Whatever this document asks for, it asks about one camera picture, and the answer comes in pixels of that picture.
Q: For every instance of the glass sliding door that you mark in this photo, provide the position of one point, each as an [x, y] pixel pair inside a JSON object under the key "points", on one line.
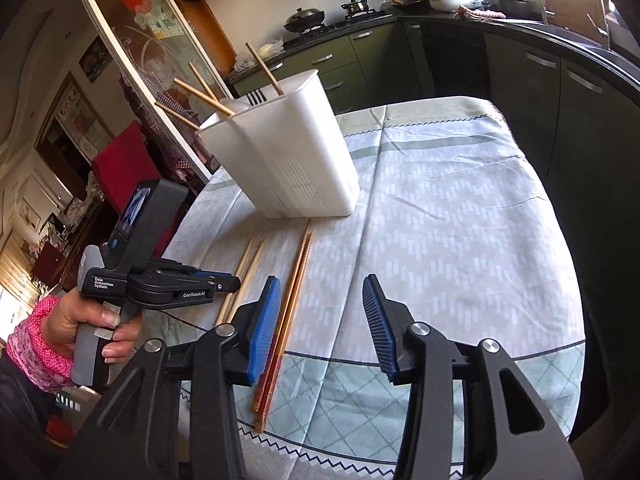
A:
{"points": [[162, 42]]}

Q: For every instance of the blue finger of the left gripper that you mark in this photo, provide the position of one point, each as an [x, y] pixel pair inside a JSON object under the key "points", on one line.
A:
{"points": [[220, 274], [226, 285]]}

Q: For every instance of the patterned grey tablecloth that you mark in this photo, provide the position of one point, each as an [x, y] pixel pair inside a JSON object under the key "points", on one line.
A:
{"points": [[456, 224]]}

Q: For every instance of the person's left hand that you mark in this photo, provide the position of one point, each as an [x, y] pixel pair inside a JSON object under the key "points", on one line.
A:
{"points": [[59, 328]]}

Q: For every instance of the white plastic spoon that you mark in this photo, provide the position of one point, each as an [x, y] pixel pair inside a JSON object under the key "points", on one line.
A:
{"points": [[234, 106]]}

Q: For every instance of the pink sleeved forearm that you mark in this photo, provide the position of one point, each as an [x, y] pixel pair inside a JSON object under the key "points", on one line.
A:
{"points": [[26, 347]]}

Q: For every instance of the red chair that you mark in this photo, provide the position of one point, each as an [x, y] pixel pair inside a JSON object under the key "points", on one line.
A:
{"points": [[122, 165]]}

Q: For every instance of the checkered hanging apron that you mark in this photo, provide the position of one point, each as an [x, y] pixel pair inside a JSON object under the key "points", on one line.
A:
{"points": [[165, 153]]}

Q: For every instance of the small black pot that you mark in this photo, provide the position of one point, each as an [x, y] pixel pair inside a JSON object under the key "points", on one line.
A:
{"points": [[354, 7]]}

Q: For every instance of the wooden cutting board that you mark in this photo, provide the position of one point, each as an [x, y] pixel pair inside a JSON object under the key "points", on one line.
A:
{"points": [[582, 16]]}

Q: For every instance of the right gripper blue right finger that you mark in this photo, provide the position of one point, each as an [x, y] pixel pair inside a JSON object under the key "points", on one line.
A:
{"points": [[379, 317]]}

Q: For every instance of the white plastic utensil holder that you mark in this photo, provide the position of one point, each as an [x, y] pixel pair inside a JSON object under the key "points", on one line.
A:
{"points": [[288, 154]]}

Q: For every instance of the black plastic fork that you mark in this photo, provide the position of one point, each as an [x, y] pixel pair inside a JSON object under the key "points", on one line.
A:
{"points": [[256, 97]]}

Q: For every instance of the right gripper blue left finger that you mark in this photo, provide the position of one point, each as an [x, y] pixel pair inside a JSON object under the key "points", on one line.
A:
{"points": [[262, 327]]}

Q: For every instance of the dark wooden chopstick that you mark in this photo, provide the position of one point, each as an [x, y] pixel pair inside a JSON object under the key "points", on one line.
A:
{"points": [[263, 381], [262, 415], [202, 82], [204, 97]]}

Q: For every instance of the black wok with lid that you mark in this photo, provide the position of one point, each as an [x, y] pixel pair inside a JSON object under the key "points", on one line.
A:
{"points": [[304, 19]]}

